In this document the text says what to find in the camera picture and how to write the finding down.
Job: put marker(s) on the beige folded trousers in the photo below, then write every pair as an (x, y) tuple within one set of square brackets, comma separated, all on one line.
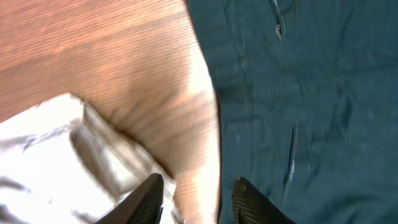
[(61, 162)]

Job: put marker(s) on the black cloth garment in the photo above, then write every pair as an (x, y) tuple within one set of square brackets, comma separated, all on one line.
[(308, 104)]

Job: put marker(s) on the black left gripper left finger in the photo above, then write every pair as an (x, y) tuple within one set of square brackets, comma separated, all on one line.
[(142, 206)]

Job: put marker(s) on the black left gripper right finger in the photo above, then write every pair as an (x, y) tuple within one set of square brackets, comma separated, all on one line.
[(250, 206)]

